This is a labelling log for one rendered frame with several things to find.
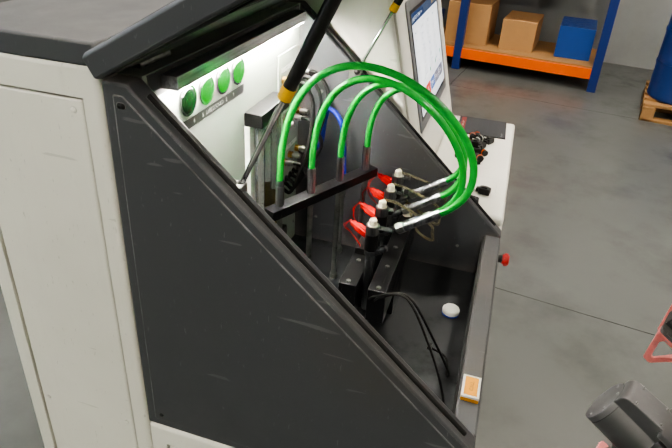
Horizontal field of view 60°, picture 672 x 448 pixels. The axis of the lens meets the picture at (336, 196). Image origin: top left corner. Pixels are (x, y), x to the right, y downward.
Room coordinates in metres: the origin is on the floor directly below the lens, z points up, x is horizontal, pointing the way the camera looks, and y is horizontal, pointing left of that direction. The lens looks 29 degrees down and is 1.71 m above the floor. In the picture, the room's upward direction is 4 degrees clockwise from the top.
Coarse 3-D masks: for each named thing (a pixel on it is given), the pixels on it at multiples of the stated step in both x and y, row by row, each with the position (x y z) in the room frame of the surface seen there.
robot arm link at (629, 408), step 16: (624, 384) 0.49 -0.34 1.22; (640, 384) 0.49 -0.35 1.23; (608, 400) 0.48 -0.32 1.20; (624, 400) 0.46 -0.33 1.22; (640, 400) 0.46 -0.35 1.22; (656, 400) 0.47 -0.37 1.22; (592, 416) 0.47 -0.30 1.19; (608, 416) 0.46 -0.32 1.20; (624, 416) 0.46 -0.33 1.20; (640, 416) 0.45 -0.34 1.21; (656, 416) 0.45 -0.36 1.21; (608, 432) 0.46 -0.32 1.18; (624, 432) 0.45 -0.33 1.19; (640, 432) 0.45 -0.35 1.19; (656, 432) 0.44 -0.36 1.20
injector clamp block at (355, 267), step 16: (400, 240) 1.14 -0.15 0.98; (352, 256) 1.06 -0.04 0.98; (384, 256) 1.07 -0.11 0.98; (400, 256) 1.08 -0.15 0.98; (352, 272) 1.00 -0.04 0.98; (384, 272) 1.01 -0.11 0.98; (400, 272) 1.11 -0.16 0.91; (352, 288) 0.96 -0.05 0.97; (368, 288) 0.95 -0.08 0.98; (384, 288) 0.95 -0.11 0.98; (400, 288) 1.15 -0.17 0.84; (352, 304) 0.96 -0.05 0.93; (368, 304) 0.95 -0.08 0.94; (384, 304) 0.94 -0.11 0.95
